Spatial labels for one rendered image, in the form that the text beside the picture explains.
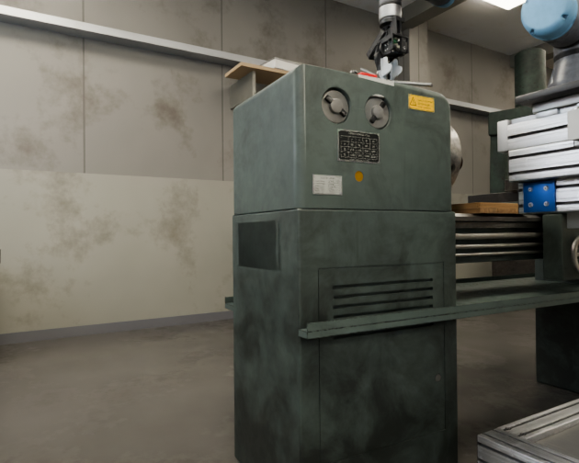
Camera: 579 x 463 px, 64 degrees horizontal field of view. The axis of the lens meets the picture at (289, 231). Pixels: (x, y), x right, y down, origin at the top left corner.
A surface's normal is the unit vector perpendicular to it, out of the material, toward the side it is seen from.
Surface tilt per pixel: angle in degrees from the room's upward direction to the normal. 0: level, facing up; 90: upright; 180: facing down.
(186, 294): 90
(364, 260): 90
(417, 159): 90
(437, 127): 90
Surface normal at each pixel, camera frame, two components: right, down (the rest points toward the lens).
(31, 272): 0.51, -0.01
